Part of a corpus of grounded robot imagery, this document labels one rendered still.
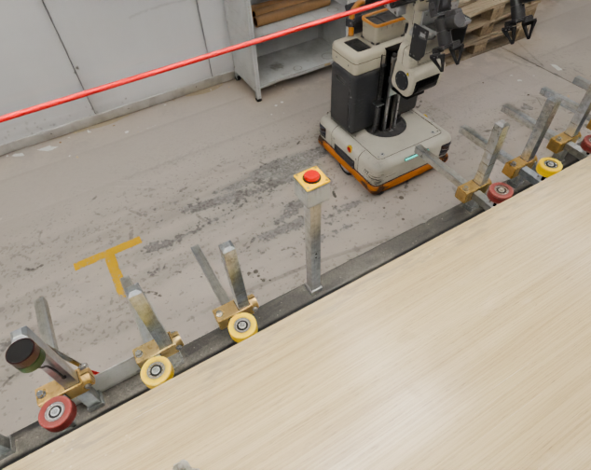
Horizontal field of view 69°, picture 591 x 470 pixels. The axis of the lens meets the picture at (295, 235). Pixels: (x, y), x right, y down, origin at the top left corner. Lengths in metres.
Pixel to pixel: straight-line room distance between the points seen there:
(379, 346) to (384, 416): 0.18
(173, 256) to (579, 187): 2.01
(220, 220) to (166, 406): 1.71
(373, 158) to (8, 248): 2.28
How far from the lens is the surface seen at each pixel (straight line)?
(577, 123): 2.07
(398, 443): 1.11
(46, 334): 1.47
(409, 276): 1.32
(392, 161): 2.67
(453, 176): 1.77
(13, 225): 3.27
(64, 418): 1.26
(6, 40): 3.56
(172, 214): 2.85
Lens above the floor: 1.96
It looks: 50 degrees down
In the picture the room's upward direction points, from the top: 4 degrees counter-clockwise
